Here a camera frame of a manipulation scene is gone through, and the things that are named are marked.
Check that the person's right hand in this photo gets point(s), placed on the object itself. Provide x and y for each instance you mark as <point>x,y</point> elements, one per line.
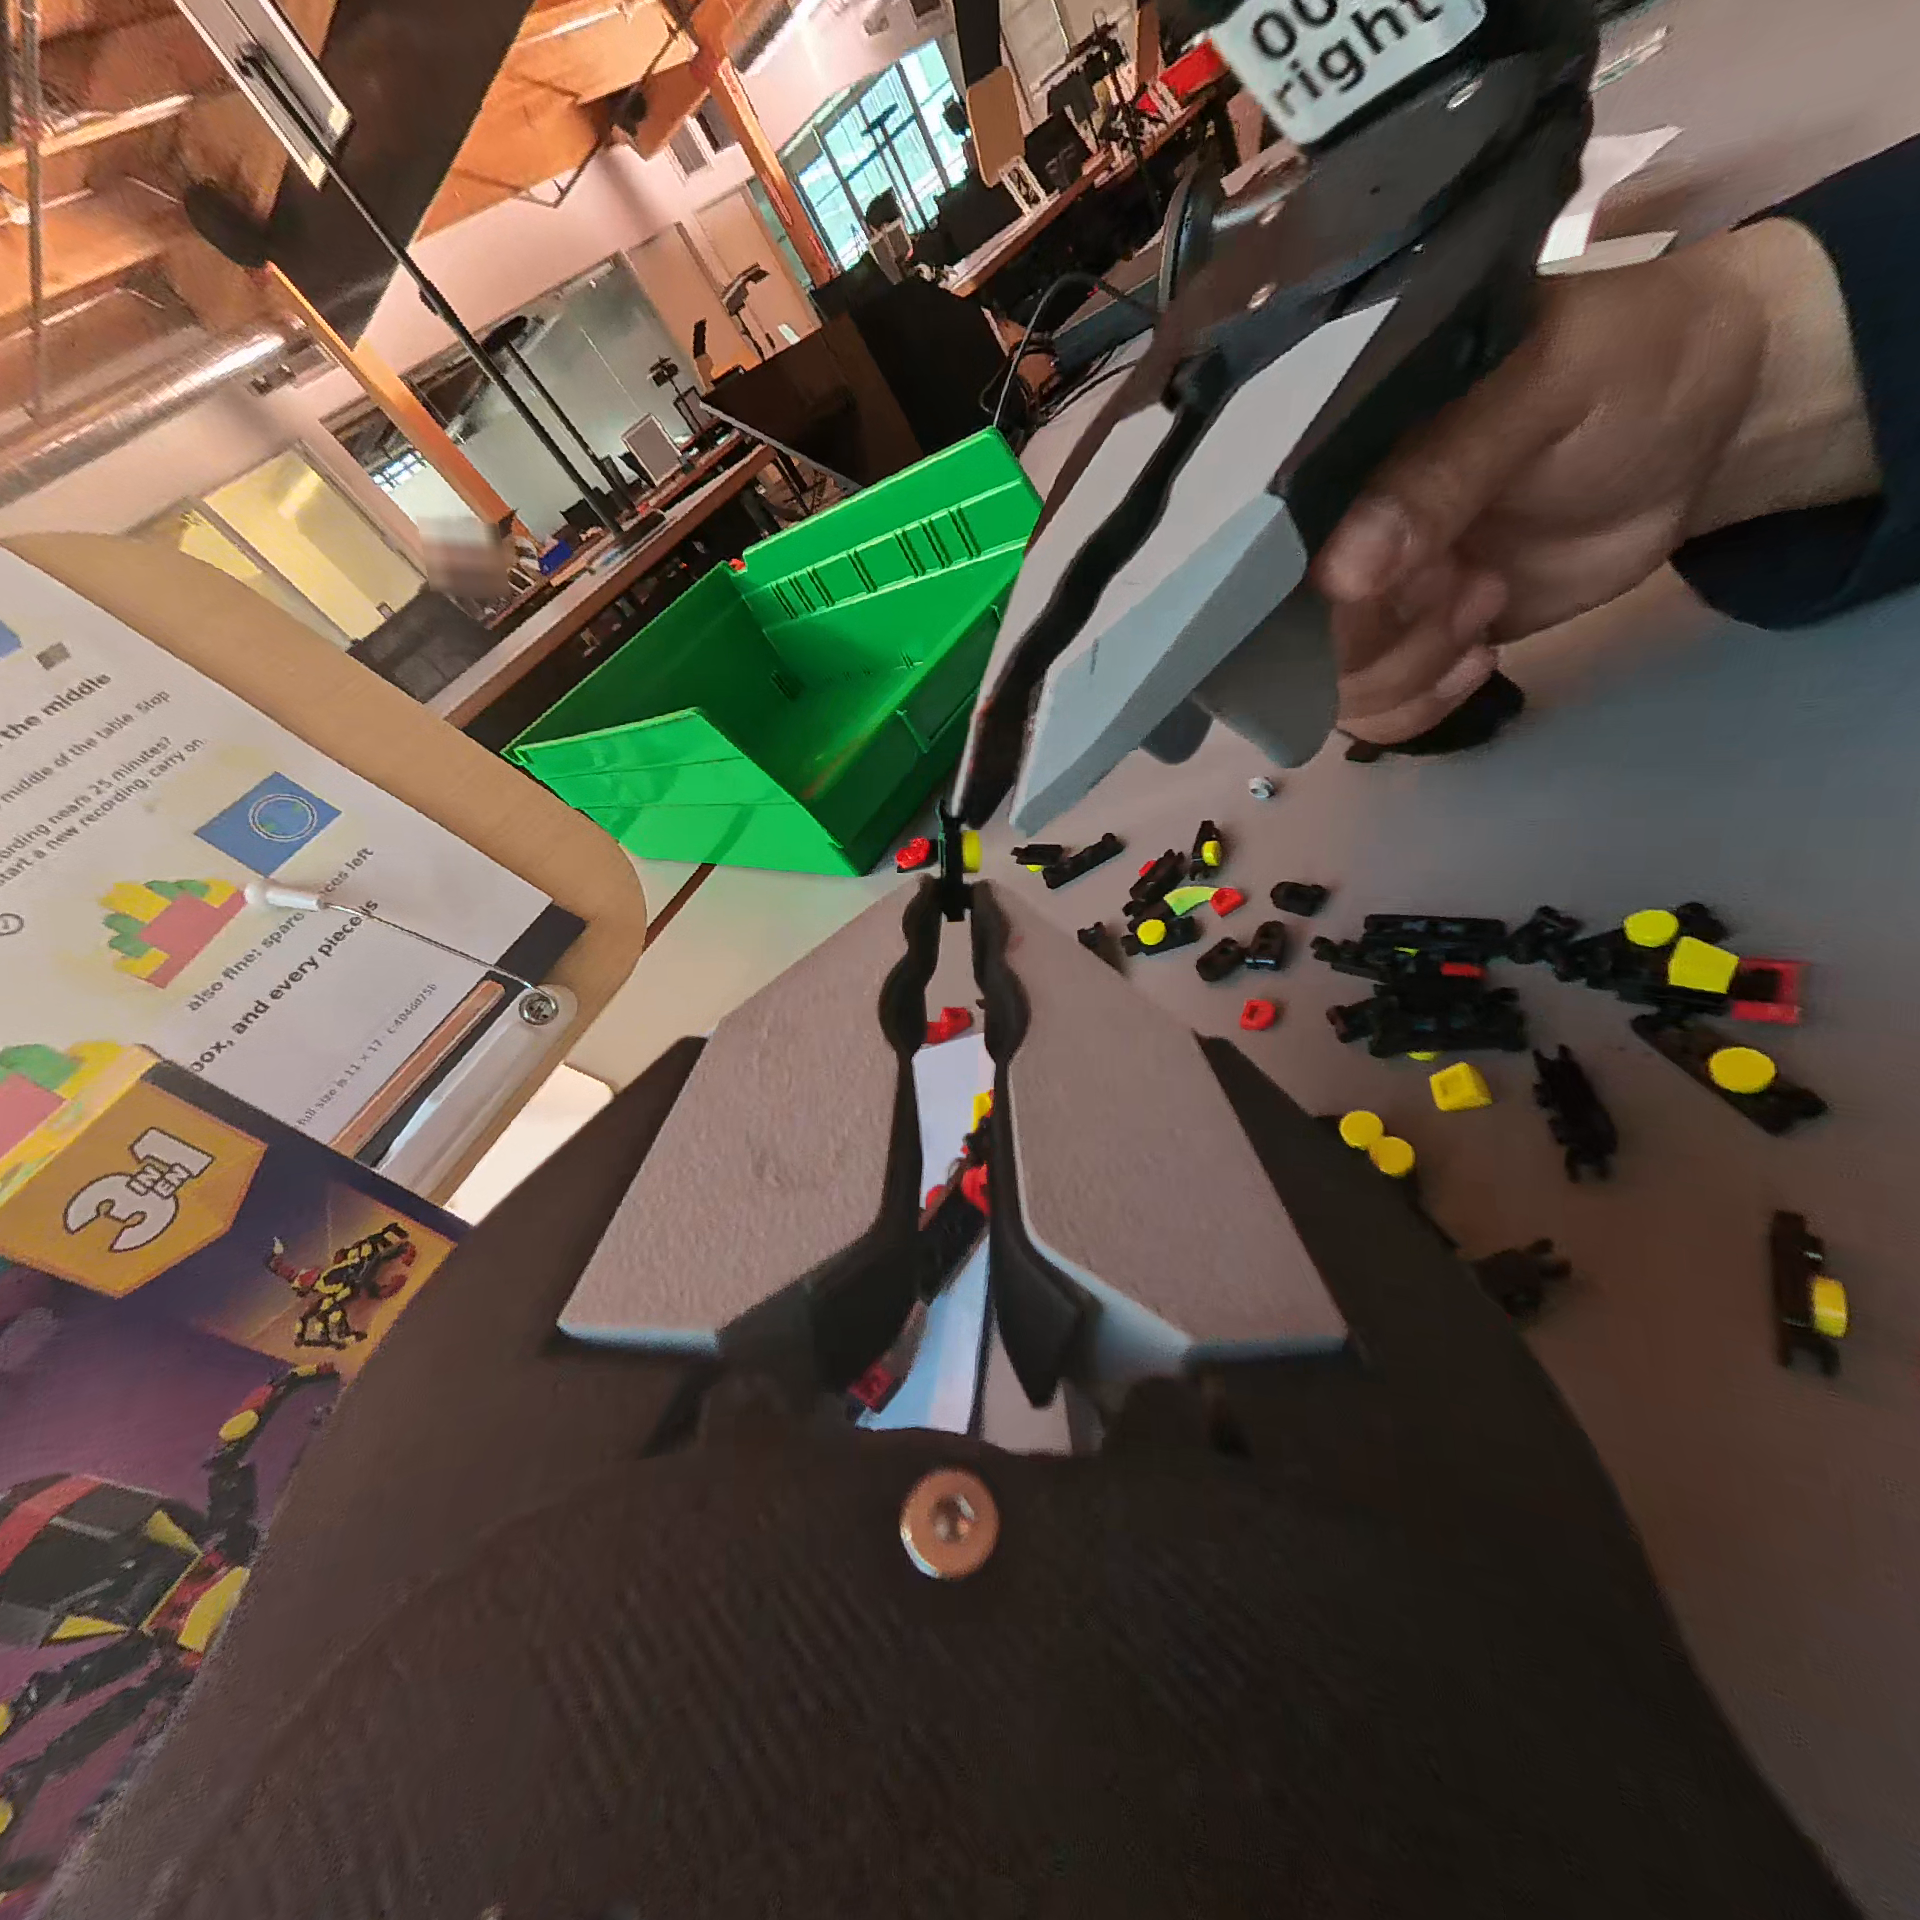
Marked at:
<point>1591,454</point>

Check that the crumpled white paper bag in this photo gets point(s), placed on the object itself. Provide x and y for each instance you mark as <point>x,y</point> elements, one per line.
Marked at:
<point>1615,169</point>

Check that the red yellow black lego model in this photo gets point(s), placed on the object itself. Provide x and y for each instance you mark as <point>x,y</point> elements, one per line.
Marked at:
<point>972,1190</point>

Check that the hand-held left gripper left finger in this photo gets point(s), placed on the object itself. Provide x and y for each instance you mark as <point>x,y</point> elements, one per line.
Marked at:
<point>753,1184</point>

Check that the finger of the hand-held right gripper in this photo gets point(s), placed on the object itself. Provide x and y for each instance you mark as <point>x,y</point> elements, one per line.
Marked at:
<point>1049,601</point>
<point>1187,583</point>

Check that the green plastic bin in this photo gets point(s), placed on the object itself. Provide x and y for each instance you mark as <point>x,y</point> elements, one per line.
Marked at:
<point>781,690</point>

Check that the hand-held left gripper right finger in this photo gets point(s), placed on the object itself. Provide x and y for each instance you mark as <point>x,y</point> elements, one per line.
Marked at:
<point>1173,1184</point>

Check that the purple lego set box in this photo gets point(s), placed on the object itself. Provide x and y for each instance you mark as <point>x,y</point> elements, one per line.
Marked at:
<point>152,1410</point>

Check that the person's right forearm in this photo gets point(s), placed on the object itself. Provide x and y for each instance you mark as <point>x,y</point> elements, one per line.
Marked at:
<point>1834,389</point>

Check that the pile of lego pieces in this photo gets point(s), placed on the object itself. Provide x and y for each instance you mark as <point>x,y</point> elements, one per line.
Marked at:
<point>1429,1017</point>

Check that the white panel on stand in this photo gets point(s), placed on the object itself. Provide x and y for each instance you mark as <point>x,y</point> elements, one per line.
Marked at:
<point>272,72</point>

